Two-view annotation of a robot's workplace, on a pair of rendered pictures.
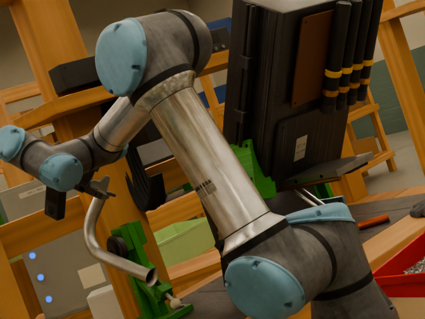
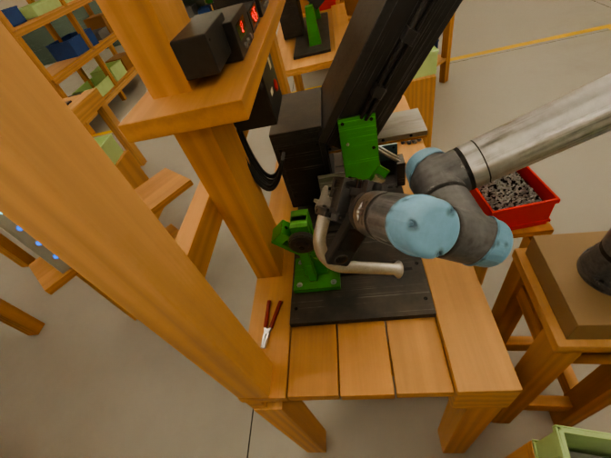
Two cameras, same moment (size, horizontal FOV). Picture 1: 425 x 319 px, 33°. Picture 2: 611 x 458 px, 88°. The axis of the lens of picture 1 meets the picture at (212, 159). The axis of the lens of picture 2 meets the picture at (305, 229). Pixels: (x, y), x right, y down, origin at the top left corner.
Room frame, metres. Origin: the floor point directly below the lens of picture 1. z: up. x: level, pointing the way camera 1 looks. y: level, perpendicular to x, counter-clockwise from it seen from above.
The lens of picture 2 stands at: (1.37, 0.64, 1.76)
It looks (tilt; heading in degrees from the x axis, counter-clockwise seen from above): 45 degrees down; 324
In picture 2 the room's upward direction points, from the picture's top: 18 degrees counter-clockwise
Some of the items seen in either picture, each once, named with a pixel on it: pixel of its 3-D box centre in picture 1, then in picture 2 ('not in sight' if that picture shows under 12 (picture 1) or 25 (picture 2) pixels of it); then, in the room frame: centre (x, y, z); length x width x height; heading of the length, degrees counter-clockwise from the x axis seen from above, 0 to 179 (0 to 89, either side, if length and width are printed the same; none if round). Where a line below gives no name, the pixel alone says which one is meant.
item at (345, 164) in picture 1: (303, 176); (367, 132); (2.00, -0.22, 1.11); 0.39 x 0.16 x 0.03; 39
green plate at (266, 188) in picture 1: (250, 177); (358, 144); (1.93, -0.08, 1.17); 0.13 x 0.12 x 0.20; 129
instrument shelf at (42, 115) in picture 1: (160, 79); (229, 42); (2.23, 0.07, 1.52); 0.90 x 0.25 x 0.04; 129
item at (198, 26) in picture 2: (80, 73); (205, 44); (2.01, 0.27, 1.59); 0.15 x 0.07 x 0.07; 129
